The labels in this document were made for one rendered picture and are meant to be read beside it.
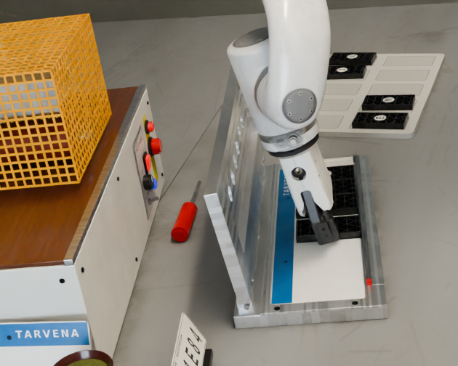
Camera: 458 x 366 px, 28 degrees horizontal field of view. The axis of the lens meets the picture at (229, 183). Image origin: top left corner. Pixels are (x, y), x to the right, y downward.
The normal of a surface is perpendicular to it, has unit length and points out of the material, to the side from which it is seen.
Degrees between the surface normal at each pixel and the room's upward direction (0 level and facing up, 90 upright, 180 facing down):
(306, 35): 59
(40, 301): 90
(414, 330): 0
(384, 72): 0
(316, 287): 0
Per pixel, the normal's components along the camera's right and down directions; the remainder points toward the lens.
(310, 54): 0.36, 0.17
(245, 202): -0.26, -0.86
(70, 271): -0.07, 0.48
